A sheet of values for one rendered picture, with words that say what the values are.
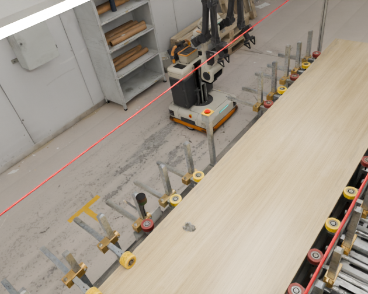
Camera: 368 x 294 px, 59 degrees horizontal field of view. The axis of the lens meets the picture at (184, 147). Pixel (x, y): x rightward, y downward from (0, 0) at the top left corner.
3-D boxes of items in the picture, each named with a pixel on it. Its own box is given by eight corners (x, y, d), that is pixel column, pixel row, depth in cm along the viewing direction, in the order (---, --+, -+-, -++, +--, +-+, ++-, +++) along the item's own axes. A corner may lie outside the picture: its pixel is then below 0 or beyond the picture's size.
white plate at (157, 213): (136, 241, 220) (132, 232, 213) (162, 214, 233) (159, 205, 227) (136, 241, 219) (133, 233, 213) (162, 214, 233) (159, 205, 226)
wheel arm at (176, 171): (156, 165, 257) (155, 161, 255) (159, 163, 259) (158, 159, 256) (200, 188, 234) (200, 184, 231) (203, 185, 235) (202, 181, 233)
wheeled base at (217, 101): (169, 121, 431) (165, 105, 415) (198, 97, 464) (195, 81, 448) (210, 137, 394) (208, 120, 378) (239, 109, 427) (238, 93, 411)
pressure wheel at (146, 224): (142, 235, 211) (138, 224, 203) (150, 226, 215) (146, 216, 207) (150, 241, 206) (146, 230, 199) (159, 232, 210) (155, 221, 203)
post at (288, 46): (283, 90, 329) (285, 45, 297) (284, 88, 330) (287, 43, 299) (285, 91, 327) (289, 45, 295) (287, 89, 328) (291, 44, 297)
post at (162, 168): (170, 212, 240) (158, 165, 208) (173, 209, 241) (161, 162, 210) (174, 214, 238) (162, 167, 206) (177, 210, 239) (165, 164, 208)
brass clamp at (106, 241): (98, 249, 193) (95, 244, 190) (115, 233, 200) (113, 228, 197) (104, 254, 189) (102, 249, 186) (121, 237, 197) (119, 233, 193)
